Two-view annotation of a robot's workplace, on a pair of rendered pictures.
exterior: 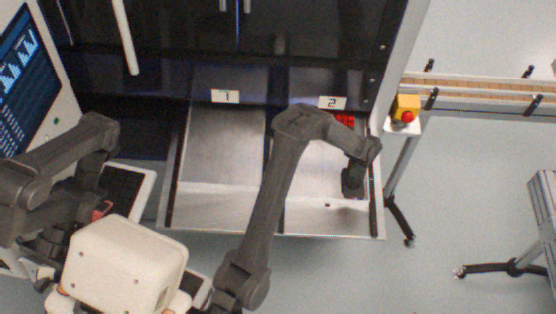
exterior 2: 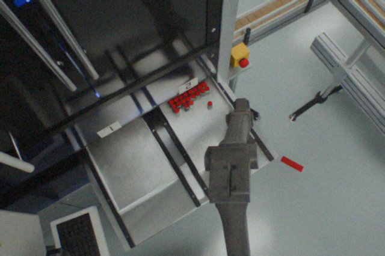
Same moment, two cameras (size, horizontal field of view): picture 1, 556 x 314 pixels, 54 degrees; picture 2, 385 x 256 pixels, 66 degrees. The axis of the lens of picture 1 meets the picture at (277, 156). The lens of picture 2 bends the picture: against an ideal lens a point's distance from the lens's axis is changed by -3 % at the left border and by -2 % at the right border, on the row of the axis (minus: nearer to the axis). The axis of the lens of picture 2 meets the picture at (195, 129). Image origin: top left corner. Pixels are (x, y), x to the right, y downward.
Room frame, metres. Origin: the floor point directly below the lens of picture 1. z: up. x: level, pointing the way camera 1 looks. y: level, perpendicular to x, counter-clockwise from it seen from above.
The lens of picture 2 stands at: (0.60, 0.06, 2.07)
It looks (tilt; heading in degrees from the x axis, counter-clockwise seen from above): 71 degrees down; 335
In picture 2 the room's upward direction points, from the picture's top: 4 degrees counter-clockwise
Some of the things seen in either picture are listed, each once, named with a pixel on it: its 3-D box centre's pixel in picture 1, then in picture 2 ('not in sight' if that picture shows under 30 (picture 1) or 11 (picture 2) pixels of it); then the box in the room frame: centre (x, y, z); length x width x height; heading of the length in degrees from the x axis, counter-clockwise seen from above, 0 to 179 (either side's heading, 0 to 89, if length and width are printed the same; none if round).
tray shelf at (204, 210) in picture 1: (274, 167); (174, 152); (0.93, 0.01, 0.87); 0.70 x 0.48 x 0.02; 93
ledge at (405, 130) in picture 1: (400, 118); (231, 61); (1.19, -0.42, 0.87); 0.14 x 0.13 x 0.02; 3
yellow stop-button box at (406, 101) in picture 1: (406, 105); (237, 54); (1.14, -0.40, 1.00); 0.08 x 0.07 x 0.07; 3
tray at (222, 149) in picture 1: (223, 141); (128, 157); (1.00, 0.18, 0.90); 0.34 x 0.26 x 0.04; 3
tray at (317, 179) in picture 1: (327, 154); (204, 121); (0.98, -0.16, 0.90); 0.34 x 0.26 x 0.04; 2
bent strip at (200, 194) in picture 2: not in sight; (192, 181); (0.79, 0.00, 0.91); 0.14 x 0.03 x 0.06; 2
